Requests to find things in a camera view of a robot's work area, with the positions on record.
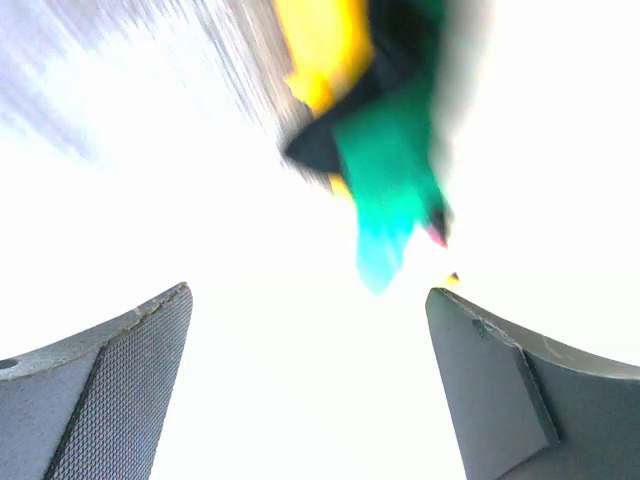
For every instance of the pink garment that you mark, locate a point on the pink garment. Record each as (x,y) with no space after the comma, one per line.
(438,233)

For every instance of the dark green t shirt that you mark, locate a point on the dark green t shirt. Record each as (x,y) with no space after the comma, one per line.
(394,94)

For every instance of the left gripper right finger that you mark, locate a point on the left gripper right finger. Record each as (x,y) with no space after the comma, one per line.
(525,406)

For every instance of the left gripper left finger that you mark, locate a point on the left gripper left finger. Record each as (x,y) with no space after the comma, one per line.
(92,406)

